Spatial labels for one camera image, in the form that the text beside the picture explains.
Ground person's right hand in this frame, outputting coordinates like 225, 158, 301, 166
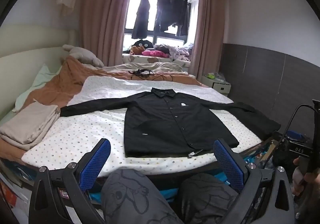
292, 168, 319, 195

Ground orange-brown duvet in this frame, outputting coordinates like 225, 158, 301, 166
1, 56, 204, 165

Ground blue cartoon mattress cover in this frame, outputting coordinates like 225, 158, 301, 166
88, 136, 278, 205

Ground person's grey patterned trousers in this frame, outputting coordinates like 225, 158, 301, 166
101, 169, 238, 223

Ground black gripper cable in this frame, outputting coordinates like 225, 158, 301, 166
262, 104, 317, 172

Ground beige crumpled blanket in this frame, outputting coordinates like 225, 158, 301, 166
102, 62, 188, 74

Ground grey plush toy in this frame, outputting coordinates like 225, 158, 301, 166
62, 45, 104, 68

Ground black tangled cable on bed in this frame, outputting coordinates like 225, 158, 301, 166
128, 69, 156, 81

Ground black button-up jacket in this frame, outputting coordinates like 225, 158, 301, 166
60, 88, 281, 158

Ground hanging dark coat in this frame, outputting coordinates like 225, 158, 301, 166
132, 0, 150, 39

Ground pink garment on sill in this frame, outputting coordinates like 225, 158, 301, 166
142, 50, 169, 58

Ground cream padded headboard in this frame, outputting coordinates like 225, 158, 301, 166
0, 25, 78, 118

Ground hanging dark clothes row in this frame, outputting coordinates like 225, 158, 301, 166
153, 0, 191, 36

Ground black plush with eyes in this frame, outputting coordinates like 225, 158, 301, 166
133, 40, 153, 49

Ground white bedside drawer cabinet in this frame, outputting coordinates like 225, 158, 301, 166
201, 73, 231, 96

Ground pile of light clothes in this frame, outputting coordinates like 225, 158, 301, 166
153, 43, 194, 61

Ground folded beige blanket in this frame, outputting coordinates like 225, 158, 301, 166
1, 101, 60, 151

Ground mint green pillow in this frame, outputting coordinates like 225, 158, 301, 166
12, 64, 62, 113

